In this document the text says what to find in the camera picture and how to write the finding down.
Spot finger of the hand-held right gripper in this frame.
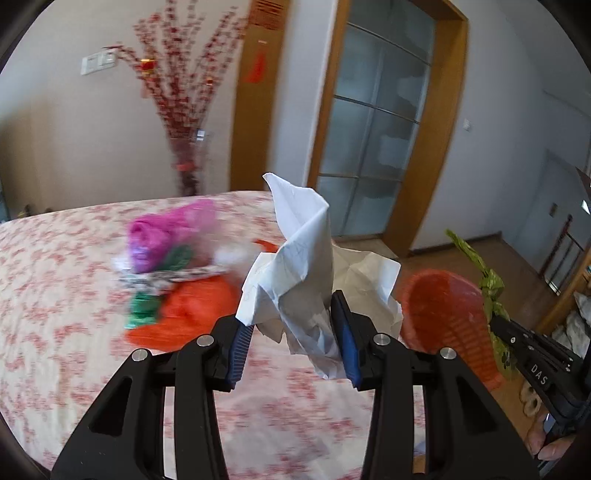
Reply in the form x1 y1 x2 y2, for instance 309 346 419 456
489 315 575 367

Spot large orange plastic bag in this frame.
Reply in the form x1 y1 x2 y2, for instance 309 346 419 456
124 272 243 347

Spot frosted glass door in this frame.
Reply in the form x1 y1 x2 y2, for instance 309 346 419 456
316 21 437 238

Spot white plastic bags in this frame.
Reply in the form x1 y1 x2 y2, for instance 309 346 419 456
561 293 591 356

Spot glass vase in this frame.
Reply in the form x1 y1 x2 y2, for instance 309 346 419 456
168 134 213 197

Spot grey door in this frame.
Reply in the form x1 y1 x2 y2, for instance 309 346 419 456
526 148 583 273

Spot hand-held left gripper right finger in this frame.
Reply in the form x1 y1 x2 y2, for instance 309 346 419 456
330 290 541 480

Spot white paper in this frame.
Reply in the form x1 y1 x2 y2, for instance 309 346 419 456
235 173 403 380

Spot pink plastic bag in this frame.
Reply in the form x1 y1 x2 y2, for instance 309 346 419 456
127 200 218 273

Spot wooden stair railing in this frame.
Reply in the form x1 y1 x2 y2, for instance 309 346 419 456
542 217 591 296

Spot red paper decoration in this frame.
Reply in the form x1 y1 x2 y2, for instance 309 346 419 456
243 52 269 85

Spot white light switch panel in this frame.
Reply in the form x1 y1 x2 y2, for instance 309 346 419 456
81 50 116 76

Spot green foil wrapper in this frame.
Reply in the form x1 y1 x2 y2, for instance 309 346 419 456
445 229 511 374

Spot red blossom branches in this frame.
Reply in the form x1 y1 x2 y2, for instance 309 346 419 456
108 0 250 144

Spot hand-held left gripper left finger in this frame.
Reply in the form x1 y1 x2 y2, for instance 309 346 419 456
50 315 254 480

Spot orange plastic basket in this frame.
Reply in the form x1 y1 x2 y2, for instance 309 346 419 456
398 270 505 393

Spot person's right hand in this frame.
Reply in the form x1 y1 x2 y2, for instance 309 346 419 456
526 413 575 462

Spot clear plastic bag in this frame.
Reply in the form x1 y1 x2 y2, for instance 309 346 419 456
196 208 252 278

